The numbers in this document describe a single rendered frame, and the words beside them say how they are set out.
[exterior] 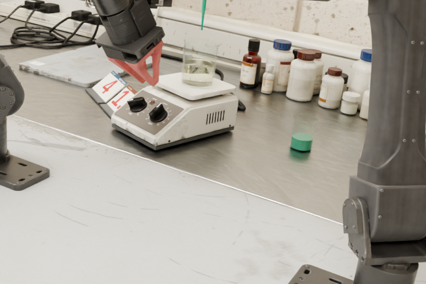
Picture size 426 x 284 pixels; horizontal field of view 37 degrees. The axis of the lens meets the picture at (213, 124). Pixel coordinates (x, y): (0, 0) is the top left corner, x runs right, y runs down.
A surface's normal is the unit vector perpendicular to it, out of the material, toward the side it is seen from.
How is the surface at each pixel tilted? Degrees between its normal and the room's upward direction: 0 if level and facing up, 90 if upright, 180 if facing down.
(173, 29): 90
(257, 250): 0
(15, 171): 0
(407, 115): 75
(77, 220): 0
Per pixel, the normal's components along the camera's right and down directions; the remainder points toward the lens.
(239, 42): -0.47, 0.26
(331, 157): 0.11, -0.93
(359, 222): 0.26, -0.17
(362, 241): -0.96, -0.01
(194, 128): 0.70, 0.32
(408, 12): 0.26, 0.11
